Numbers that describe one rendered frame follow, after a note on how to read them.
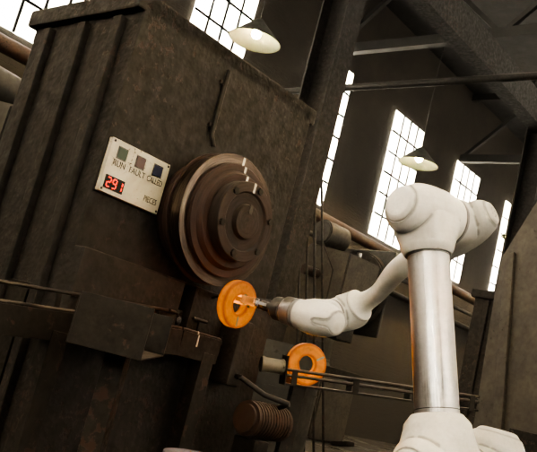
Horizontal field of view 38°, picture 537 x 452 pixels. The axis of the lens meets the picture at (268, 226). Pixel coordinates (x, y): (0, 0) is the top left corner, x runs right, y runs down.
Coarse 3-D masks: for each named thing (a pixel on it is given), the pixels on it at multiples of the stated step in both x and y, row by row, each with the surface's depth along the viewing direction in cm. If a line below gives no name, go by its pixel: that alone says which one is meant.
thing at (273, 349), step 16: (272, 352) 532; (288, 352) 531; (304, 368) 533; (256, 384) 530; (272, 384) 527; (256, 400) 527; (304, 400) 533; (304, 416) 534; (304, 432) 536; (272, 448) 520
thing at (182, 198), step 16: (208, 160) 268; (224, 160) 273; (240, 160) 280; (192, 176) 262; (256, 176) 287; (176, 192) 264; (192, 192) 263; (176, 208) 262; (176, 224) 262; (176, 240) 263; (176, 256) 268; (192, 256) 265; (192, 272) 270
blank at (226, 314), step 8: (240, 280) 258; (224, 288) 254; (232, 288) 253; (240, 288) 256; (248, 288) 259; (224, 296) 252; (232, 296) 254; (248, 296) 259; (224, 304) 251; (232, 304) 254; (240, 304) 261; (224, 312) 252; (232, 312) 254; (240, 312) 259; (248, 312) 260; (224, 320) 253; (232, 320) 255; (240, 320) 258; (248, 320) 260
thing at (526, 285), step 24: (528, 216) 504; (528, 240) 498; (504, 264) 504; (528, 264) 492; (504, 288) 498; (528, 288) 487; (504, 312) 492; (528, 312) 481; (504, 336) 486; (528, 336) 476; (504, 360) 481; (528, 360) 471; (480, 384) 495; (504, 384) 476; (528, 384) 466; (480, 408) 487; (504, 408) 473; (528, 408) 461; (528, 432) 455
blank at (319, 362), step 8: (304, 344) 296; (312, 344) 297; (296, 352) 295; (304, 352) 296; (312, 352) 297; (320, 352) 298; (296, 360) 295; (312, 360) 299; (320, 360) 298; (296, 368) 294; (312, 368) 298; (320, 368) 297; (312, 376) 296; (320, 376) 297; (304, 384) 295; (312, 384) 296
